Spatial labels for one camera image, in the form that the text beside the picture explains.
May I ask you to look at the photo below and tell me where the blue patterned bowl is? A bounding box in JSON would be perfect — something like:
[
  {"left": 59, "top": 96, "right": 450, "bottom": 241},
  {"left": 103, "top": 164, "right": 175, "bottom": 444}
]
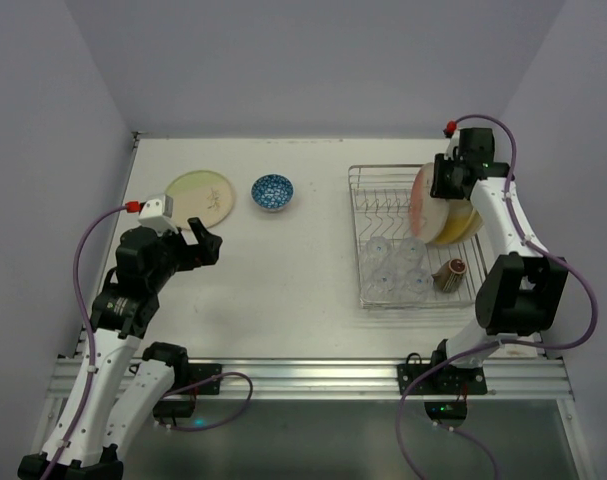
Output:
[{"left": 250, "top": 174, "right": 294, "bottom": 212}]

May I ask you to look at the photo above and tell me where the cream and green plate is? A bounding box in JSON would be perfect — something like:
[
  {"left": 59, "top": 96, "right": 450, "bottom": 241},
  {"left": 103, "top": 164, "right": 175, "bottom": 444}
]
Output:
[{"left": 165, "top": 170, "right": 236, "bottom": 230}]

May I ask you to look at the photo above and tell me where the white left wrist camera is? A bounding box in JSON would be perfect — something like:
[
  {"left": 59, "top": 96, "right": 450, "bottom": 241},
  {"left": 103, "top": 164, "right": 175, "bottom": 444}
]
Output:
[{"left": 138, "top": 194, "right": 178, "bottom": 236}]

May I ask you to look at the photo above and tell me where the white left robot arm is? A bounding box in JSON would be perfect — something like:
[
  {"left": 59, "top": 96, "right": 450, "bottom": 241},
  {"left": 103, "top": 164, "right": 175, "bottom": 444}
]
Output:
[{"left": 18, "top": 217, "right": 222, "bottom": 479}]

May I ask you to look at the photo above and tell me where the clear glass back right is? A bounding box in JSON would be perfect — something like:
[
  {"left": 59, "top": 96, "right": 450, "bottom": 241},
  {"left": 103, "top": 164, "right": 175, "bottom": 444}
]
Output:
[{"left": 396, "top": 237, "right": 427, "bottom": 267}]

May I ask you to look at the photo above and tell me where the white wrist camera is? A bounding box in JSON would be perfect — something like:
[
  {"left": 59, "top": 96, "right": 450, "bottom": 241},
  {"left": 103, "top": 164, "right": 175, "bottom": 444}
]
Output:
[
  {"left": 138, "top": 194, "right": 178, "bottom": 236},
  {"left": 443, "top": 121, "right": 460, "bottom": 160}
]

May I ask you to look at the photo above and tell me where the cream plate rearmost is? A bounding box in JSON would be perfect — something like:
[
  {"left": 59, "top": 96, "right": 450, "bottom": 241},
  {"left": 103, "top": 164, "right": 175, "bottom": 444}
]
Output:
[{"left": 462, "top": 210, "right": 483, "bottom": 241}]

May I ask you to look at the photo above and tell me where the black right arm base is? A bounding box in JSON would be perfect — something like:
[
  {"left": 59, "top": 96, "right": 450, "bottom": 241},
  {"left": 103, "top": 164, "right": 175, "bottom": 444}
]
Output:
[{"left": 396, "top": 351, "right": 488, "bottom": 427}]

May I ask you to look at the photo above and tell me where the clear glass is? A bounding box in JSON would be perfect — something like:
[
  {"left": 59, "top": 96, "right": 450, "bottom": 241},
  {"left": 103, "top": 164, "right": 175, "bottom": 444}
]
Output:
[
  {"left": 362, "top": 236, "right": 393, "bottom": 268},
  {"left": 396, "top": 237, "right": 427, "bottom": 267},
  {"left": 361, "top": 266, "right": 396, "bottom": 303},
  {"left": 397, "top": 268, "right": 433, "bottom": 302}
]

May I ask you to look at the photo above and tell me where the clear glass back left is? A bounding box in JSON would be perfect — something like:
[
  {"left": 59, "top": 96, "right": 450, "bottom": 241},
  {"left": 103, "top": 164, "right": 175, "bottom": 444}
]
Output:
[{"left": 362, "top": 236, "right": 393, "bottom": 268}]

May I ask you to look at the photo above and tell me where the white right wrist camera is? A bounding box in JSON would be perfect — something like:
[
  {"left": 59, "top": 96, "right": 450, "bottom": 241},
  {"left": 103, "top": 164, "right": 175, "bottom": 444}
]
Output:
[{"left": 443, "top": 121, "right": 460, "bottom": 160}]

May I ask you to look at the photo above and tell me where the steel wire dish rack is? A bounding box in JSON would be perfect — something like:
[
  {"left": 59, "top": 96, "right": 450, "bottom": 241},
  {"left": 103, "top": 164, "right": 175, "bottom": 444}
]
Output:
[{"left": 348, "top": 165, "right": 487, "bottom": 309}]

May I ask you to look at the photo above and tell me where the brown striped ceramic cup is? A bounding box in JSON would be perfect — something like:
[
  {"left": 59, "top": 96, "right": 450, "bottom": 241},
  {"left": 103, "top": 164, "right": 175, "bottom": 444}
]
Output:
[{"left": 432, "top": 258, "right": 467, "bottom": 293}]

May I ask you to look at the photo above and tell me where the clear glass front left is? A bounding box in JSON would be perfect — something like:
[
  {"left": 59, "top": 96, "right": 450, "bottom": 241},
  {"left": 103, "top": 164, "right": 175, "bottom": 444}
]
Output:
[{"left": 361, "top": 266, "right": 396, "bottom": 303}]

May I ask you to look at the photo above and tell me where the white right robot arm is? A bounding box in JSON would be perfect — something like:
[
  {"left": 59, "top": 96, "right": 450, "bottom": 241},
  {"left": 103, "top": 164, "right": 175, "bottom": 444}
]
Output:
[{"left": 430, "top": 121, "right": 568, "bottom": 370}]

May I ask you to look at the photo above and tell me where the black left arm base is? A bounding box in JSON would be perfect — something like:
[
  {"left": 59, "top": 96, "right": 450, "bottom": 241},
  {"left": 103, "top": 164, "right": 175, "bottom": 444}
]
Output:
[{"left": 153, "top": 363, "right": 223, "bottom": 425}]

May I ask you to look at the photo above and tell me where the cream and pink plate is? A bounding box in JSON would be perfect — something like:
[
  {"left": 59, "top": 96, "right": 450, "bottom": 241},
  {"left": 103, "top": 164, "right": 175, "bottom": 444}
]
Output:
[{"left": 409, "top": 163, "right": 449, "bottom": 244}]

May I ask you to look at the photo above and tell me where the cream and yellow plate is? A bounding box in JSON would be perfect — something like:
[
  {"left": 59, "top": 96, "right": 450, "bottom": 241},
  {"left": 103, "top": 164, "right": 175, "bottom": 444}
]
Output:
[{"left": 432, "top": 200, "right": 475, "bottom": 245}]

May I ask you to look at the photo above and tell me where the clear glass front right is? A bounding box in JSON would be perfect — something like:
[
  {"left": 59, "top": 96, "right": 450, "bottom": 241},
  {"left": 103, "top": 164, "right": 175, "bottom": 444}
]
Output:
[{"left": 397, "top": 268, "right": 433, "bottom": 302}]

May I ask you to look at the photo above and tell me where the aluminium mounting rail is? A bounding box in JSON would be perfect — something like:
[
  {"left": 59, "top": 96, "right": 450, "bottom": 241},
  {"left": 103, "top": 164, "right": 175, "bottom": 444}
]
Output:
[{"left": 47, "top": 355, "right": 569, "bottom": 401}]

